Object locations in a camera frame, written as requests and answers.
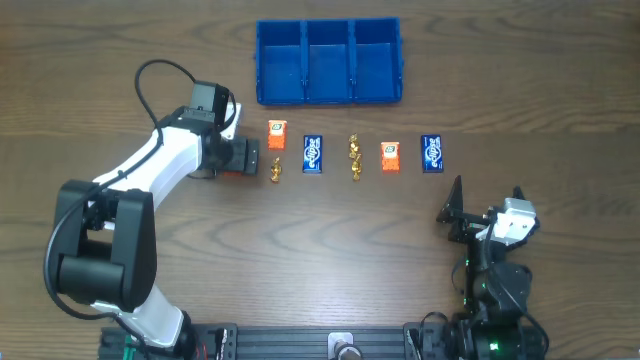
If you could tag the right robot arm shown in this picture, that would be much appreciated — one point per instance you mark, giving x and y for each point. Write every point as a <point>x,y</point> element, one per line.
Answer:
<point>495,290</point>

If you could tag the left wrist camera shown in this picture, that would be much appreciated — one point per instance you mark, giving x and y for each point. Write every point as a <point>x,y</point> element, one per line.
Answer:
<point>234,120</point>

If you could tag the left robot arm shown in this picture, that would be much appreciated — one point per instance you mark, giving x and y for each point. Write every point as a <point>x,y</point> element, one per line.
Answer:
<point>170,155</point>

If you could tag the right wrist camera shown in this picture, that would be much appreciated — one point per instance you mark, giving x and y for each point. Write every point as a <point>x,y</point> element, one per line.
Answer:
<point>510,220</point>

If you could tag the blue candy pack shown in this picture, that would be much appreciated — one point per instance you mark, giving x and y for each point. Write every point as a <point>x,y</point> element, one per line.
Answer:
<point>432,154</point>
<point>312,155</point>

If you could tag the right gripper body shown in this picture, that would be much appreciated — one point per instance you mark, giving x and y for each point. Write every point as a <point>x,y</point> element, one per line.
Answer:
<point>465,227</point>

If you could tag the blue tray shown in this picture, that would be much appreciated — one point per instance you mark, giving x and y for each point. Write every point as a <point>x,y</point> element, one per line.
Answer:
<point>325,70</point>

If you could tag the mounting rail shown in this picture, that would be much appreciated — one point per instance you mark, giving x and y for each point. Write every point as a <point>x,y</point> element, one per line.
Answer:
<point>300,342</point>

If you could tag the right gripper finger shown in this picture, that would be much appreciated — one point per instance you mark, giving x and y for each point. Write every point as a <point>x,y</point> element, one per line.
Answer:
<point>452,205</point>
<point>519,195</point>

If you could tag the gold candy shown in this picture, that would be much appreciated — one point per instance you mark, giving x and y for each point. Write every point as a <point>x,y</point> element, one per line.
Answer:
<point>275,171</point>
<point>356,169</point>
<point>354,146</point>

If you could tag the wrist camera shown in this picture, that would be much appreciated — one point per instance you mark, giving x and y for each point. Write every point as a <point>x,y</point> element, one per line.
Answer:
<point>234,120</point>
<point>510,220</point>

